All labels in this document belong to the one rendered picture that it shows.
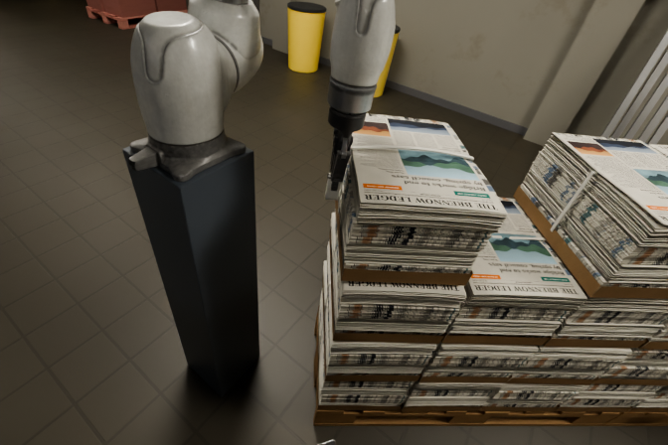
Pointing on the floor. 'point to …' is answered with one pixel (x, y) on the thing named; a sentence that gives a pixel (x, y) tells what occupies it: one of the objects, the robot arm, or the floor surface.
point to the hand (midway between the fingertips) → (333, 187)
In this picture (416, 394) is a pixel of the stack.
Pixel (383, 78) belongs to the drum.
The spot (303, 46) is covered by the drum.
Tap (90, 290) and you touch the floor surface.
